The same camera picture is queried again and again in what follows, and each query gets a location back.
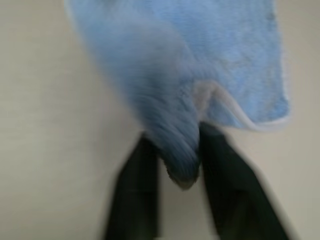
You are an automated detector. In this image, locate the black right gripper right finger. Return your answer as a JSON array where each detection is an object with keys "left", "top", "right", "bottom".
[{"left": 198, "top": 121, "right": 291, "bottom": 240}]

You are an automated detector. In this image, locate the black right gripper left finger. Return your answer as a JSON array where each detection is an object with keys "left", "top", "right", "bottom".
[{"left": 104, "top": 133, "right": 161, "bottom": 240}]

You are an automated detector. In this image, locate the light blue towel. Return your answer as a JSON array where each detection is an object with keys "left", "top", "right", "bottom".
[{"left": 63, "top": 0, "right": 293, "bottom": 193}]

